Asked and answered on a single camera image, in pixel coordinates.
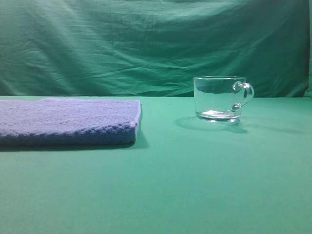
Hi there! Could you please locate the transparent glass cup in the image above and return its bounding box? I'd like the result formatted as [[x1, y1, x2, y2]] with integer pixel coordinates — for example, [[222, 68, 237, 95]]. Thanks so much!
[[193, 76, 254, 122]]

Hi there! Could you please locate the folded blue towel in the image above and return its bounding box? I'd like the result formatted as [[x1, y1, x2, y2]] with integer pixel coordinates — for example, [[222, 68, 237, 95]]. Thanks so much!
[[0, 97, 141, 147]]

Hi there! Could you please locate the green table cover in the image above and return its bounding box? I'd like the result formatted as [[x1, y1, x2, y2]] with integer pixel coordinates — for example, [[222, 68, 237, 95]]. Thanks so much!
[[0, 97, 312, 234]]

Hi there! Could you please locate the green backdrop cloth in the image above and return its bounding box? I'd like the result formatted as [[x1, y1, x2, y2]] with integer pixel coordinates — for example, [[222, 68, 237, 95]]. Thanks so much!
[[0, 0, 312, 98]]

